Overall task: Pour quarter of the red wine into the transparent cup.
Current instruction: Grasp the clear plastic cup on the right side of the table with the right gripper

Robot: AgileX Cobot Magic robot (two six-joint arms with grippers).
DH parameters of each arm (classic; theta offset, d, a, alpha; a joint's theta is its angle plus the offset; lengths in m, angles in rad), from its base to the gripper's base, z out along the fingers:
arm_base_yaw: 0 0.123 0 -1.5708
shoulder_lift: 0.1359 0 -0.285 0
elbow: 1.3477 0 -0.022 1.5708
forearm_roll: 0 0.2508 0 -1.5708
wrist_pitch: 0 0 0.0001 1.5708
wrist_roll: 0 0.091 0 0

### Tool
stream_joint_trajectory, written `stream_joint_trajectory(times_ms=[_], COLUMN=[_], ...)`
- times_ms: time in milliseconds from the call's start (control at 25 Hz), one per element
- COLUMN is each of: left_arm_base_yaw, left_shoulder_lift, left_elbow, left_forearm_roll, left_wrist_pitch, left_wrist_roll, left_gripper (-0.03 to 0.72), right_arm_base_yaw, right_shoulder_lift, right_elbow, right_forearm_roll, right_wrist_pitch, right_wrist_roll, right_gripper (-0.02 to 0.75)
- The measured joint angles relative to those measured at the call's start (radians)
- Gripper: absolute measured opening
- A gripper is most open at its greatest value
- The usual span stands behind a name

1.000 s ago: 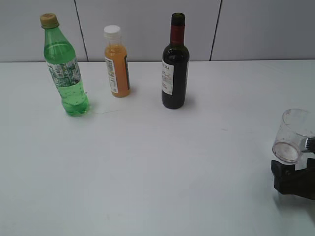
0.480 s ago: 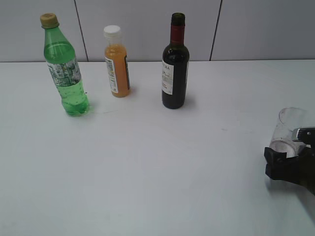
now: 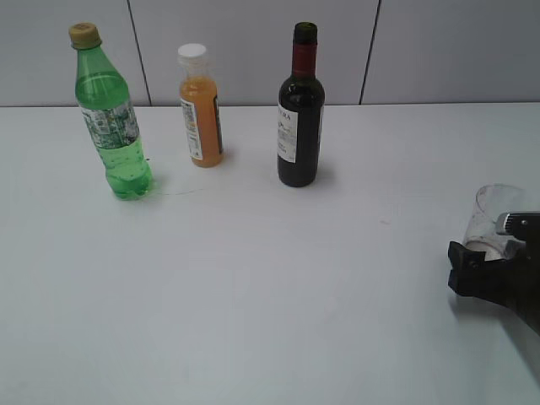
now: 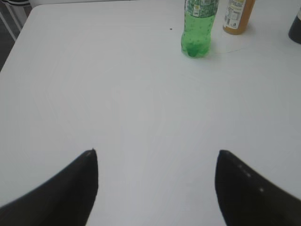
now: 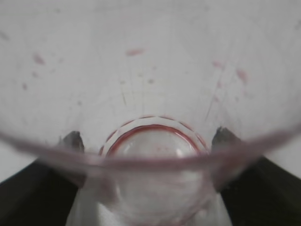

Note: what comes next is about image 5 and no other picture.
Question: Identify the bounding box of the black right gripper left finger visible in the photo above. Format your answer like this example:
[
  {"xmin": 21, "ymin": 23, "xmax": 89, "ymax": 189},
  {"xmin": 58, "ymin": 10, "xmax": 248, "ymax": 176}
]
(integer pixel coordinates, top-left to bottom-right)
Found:
[{"xmin": 0, "ymin": 130, "xmax": 86, "ymax": 226}]

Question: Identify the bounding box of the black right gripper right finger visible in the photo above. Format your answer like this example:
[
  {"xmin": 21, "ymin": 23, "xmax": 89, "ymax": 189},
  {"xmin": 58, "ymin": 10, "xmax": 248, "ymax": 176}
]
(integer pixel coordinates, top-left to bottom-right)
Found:
[{"xmin": 211, "ymin": 126, "xmax": 301, "ymax": 226}]

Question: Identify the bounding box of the transparent plastic cup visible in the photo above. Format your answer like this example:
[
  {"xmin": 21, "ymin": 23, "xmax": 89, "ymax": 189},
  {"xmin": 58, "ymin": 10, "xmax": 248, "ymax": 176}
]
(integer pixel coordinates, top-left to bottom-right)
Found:
[{"xmin": 0, "ymin": 0, "xmax": 301, "ymax": 226}]

